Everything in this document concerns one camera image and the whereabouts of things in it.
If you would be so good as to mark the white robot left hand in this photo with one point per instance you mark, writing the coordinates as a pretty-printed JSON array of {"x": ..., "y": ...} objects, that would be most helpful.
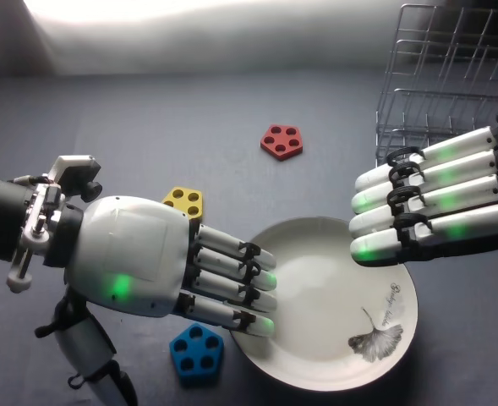
[{"x": 130, "y": 254}]

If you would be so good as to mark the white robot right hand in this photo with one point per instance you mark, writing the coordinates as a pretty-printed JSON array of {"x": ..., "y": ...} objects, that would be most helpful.
[{"x": 451, "y": 199}]

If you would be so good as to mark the white plate two leaf prints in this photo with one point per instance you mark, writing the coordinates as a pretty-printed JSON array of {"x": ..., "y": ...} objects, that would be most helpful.
[{"x": 316, "y": 338}]

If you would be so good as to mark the yellow pentagon block with holes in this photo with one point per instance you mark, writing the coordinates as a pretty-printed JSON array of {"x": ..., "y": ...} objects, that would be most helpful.
[{"x": 185, "y": 202}]

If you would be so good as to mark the blue pentagon block with holes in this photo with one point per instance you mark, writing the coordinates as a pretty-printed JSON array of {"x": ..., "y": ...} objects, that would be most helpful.
[{"x": 196, "y": 350}]

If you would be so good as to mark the grey table cloth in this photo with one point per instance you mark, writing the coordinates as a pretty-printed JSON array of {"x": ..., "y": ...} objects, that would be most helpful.
[{"x": 62, "y": 127}]

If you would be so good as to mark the red pentagon block with holes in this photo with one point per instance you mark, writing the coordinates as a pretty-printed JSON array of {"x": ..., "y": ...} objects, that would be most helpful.
[{"x": 282, "y": 138}]

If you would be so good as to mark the white backdrop sheet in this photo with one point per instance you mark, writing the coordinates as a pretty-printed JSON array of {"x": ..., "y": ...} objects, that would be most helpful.
[{"x": 231, "y": 34}]

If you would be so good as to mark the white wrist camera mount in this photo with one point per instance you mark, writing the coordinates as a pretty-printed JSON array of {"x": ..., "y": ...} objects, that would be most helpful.
[{"x": 77, "y": 169}]

